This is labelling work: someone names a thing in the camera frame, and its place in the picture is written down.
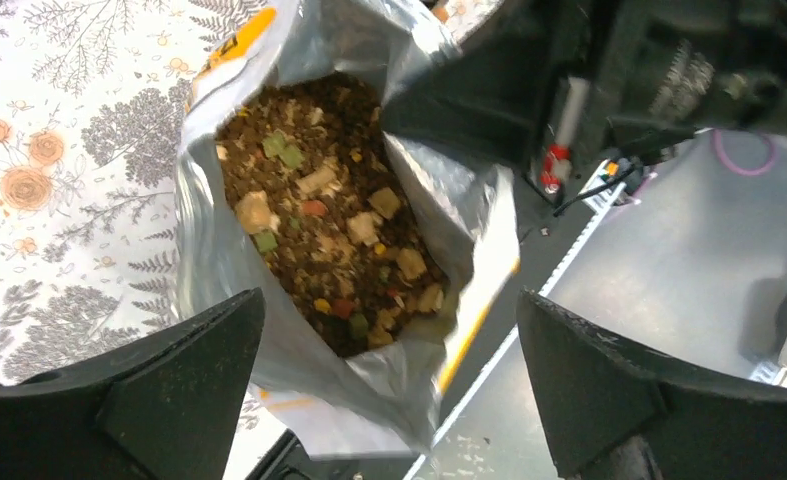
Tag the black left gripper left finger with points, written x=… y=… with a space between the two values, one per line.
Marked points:
x=162 y=407

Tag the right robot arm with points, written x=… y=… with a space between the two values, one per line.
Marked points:
x=631 y=77

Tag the pet food bag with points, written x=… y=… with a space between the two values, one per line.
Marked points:
x=378 y=256

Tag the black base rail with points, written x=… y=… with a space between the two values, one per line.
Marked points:
x=475 y=349

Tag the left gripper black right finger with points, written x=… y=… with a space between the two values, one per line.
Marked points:
x=612 y=408

